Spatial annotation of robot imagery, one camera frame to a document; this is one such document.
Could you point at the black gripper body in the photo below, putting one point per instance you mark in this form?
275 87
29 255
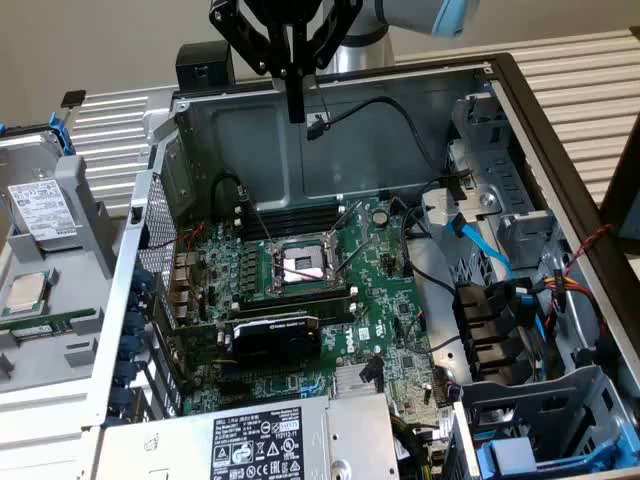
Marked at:
292 10

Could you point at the hard disk with blue carrier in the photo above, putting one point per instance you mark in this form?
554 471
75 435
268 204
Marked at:
30 165

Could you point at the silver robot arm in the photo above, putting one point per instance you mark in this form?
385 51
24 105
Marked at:
365 50

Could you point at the grey disk bay cage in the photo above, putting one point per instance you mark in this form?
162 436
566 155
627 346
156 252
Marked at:
525 395

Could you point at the blue plastic disk carrier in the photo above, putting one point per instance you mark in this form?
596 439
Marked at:
512 452

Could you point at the black plastic box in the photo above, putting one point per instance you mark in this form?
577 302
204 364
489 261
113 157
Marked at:
205 60

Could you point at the open PC case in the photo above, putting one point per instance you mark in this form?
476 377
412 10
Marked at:
250 150

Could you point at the black RAM slot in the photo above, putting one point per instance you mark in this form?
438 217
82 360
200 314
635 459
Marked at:
295 214
295 290
295 227

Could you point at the metal socket cover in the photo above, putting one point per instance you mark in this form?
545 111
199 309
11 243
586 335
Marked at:
363 220

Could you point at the silver coin cell battery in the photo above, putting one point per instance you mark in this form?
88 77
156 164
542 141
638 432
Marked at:
381 217

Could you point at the thin socket locking lever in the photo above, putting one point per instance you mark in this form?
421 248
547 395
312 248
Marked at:
260 223

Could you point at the grey metal drive cage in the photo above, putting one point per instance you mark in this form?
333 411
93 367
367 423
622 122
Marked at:
500 170

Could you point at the CPU socket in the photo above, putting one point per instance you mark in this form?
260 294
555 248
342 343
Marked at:
300 265

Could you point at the green Dell motherboard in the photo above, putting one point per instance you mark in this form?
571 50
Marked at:
380 300

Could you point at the green RAM stick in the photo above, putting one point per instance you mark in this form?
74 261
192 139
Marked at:
290 303
75 315

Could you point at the black graphics card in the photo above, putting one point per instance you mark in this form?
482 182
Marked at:
275 342

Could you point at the dark brown panel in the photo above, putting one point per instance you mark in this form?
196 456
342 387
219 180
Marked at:
617 165

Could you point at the grey parts rack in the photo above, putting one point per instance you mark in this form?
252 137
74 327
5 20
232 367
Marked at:
75 300

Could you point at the silver CPU chip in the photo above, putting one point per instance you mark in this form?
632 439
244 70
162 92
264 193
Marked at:
25 295

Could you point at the silver chipset heatsink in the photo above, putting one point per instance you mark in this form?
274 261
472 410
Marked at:
347 380

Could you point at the silver power supply unit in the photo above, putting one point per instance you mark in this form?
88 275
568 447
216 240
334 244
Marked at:
175 445

